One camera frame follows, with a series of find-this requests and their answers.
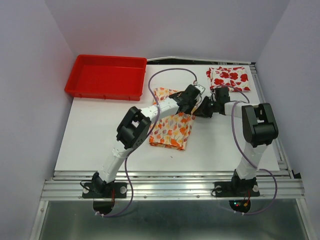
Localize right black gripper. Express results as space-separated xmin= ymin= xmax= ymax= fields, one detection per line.
xmin=193 ymin=95 xmax=219 ymax=118

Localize orange floral print skirt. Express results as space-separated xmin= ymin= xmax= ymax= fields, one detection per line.
xmin=148 ymin=86 xmax=196 ymax=152

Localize red poppy print skirt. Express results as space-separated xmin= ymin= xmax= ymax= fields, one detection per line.
xmin=206 ymin=66 xmax=251 ymax=92

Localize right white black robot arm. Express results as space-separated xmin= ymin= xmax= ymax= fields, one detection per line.
xmin=193 ymin=85 xmax=279 ymax=198

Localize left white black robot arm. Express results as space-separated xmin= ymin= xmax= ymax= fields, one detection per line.
xmin=90 ymin=84 xmax=205 ymax=198

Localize red plastic tray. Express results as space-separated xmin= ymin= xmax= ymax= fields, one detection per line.
xmin=64 ymin=54 xmax=147 ymax=101

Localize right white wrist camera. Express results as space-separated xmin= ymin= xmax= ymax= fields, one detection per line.
xmin=210 ymin=90 xmax=217 ymax=102

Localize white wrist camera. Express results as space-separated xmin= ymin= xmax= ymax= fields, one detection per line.
xmin=210 ymin=90 xmax=217 ymax=102
xmin=193 ymin=81 xmax=206 ymax=96

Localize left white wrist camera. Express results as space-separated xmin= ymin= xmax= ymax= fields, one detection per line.
xmin=193 ymin=81 xmax=206 ymax=96

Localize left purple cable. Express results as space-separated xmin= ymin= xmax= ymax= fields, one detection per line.
xmin=93 ymin=68 xmax=200 ymax=218

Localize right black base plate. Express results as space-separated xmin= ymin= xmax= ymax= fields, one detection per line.
xmin=211 ymin=181 xmax=260 ymax=198

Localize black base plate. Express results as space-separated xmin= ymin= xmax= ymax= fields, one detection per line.
xmin=80 ymin=181 xmax=128 ymax=199
xmin=211 ymin=181 xmax=260 ymax=198

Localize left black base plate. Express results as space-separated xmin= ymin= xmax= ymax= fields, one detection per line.
xmin=80 ymin=181 xmax=128 ymax=199

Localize aluminium frame rails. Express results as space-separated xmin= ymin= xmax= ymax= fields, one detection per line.
xmin=29 ymin=56 xmax=316 ymax=240

